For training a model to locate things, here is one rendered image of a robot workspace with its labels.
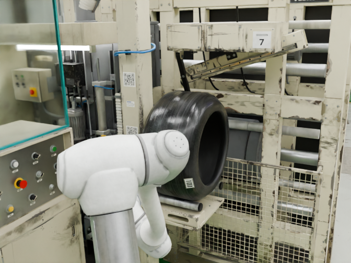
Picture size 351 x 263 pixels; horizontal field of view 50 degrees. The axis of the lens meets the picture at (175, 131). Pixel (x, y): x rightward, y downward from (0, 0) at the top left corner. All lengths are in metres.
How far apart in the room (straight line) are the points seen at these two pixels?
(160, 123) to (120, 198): 0.93
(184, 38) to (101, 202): 1.38
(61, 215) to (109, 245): 1.24
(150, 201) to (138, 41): 0.96
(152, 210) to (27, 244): 0.91
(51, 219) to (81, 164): 1.24
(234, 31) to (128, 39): 0.53
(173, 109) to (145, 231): 0.63
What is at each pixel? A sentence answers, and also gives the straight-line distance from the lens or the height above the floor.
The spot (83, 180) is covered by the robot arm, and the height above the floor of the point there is 1.47.
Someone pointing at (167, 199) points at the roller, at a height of 0.91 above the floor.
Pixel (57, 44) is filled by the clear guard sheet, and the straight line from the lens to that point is 1.98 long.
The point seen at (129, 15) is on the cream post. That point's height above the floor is 1.82.
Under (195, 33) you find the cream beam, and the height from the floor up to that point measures 1.73.
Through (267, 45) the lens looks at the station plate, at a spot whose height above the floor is 1.67.
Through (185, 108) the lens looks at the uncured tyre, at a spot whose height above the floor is 1.40.
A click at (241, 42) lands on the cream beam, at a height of 1.69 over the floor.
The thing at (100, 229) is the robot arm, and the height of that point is 1.35.
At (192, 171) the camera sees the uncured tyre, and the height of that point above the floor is 1.13.
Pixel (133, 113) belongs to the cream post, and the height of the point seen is 1.33.
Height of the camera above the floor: 1.79
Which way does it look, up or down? 16 degrees down
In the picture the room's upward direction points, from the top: 1 degrees counter-clockwise
